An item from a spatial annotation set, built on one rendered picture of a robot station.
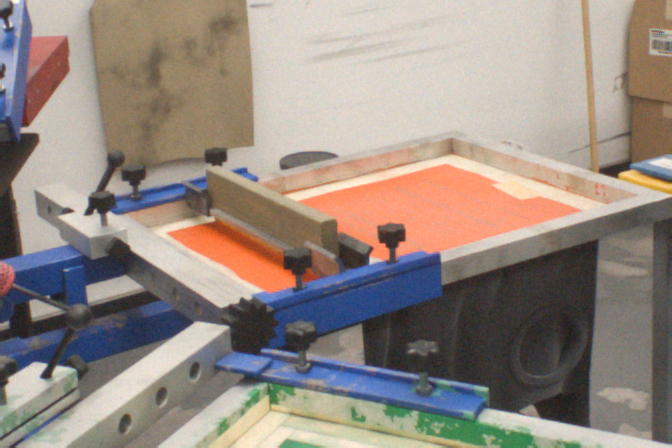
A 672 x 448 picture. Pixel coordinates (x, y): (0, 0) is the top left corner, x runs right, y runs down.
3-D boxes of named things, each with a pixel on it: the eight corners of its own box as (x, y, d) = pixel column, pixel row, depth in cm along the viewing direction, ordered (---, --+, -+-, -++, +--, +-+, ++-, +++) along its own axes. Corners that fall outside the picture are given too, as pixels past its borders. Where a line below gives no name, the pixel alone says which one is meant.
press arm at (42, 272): (109, 265, 196) (106, 234, 195) (125, 276, 191) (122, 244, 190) (-5, 294, 188) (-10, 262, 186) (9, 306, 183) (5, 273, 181)
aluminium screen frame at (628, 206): (455, 147, 262) (454, 130, 261) (673, 217, 215) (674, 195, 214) (96, 233, 223) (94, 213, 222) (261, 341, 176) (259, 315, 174)
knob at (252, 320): (260, 335, 171) (256, 283, 169) (281, 349, 166) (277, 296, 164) (210, 350, 167) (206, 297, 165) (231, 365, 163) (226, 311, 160)
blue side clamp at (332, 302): (422, 286, 194) (421, 243, 192) (442, 296, 190) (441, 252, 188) (250, 339, 179) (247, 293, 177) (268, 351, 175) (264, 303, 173)
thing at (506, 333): (561, 381, 232) (559, 210, 222) (596, 399, 225) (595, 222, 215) (347, 460, 209) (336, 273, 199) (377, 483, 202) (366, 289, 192)
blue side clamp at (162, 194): (248, 201, 239) (245, 166, 237) (261, 208, 235) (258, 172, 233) (96, 238, 224) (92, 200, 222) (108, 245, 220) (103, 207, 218)
